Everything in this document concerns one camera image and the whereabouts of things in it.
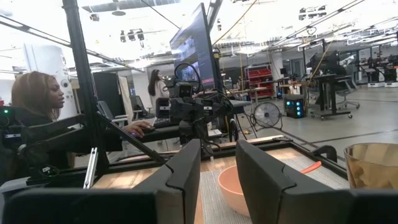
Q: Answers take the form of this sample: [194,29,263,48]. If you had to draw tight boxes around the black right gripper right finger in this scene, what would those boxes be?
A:
[235,139,398,224]

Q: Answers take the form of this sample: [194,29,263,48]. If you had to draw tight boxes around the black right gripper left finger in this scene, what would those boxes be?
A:
[0,138,202,224]

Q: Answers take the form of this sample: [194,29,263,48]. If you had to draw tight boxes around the black computer box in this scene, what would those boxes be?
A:
[155,96,172,119]

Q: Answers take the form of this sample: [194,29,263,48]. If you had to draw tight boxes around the black keyboard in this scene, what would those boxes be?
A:
[153,118,180,129]

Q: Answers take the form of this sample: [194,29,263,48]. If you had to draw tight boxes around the person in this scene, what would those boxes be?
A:
[9,70,154,175]
[147,68,170,114]

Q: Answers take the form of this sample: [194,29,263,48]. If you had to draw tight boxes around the pink bowl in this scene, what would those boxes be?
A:
[217,164,253,218]

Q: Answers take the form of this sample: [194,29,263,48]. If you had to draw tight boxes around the black office chair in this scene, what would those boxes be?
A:
[130,95,154,121]

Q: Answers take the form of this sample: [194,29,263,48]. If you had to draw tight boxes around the large black monitor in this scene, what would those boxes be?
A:
[169,2,219,91]

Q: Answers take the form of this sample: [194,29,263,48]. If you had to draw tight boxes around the grey placemat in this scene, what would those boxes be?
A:
[198,153,351,224]

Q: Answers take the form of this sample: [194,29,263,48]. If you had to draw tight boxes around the red storage shelving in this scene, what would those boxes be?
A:
[245,63,275,99]

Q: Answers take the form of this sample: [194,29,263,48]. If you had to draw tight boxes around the round floor fan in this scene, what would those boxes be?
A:
[252,101,282,129]

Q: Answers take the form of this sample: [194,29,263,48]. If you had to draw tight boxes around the grey office chair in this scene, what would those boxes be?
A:
[335,75,361,110]
[97,100,130,126]

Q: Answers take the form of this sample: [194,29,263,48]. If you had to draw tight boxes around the tall black cabinet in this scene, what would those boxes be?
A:
[93,72,127,118]

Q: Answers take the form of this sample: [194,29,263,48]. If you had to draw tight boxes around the computer tower blue lights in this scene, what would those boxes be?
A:
[284,94,306,119]

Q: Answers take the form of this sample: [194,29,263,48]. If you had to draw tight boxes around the amber ribbed glass cup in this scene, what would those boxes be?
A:
[343,142,398,191]

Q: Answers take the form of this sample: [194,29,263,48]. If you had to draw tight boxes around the wooden work table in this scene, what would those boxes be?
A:
[279,80,315,98]

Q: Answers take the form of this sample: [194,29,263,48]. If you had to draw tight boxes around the black standing desk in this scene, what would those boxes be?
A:
[310,73,354,121]

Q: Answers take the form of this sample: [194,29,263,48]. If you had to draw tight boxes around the black desk monitor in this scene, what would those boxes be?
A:
[307,50,342,76]

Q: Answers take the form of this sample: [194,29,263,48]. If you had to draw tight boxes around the distant robot station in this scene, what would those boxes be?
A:
[356,54,398,89]

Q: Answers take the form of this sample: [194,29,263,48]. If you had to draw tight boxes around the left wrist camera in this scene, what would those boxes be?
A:
[176,81,195,100]

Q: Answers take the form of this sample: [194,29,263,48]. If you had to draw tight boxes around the black camera cable loop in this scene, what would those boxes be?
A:
[174,62,203,95]

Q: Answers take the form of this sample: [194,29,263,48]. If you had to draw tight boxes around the silver metal bracket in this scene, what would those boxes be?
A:
[83,147,99,190]

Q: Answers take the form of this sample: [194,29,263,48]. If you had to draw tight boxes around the orange handled utensil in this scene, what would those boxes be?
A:
[299,160,323,175]

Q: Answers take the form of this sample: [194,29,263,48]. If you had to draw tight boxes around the ceiling camera cluster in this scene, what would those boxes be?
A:
[119,28,146,43]

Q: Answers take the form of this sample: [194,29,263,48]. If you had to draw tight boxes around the yellow hanging cable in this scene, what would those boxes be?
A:
[212,0,259,45]

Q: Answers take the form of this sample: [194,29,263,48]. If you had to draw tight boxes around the black aluminium table frame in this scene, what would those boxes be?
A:
[0,0,349,191]

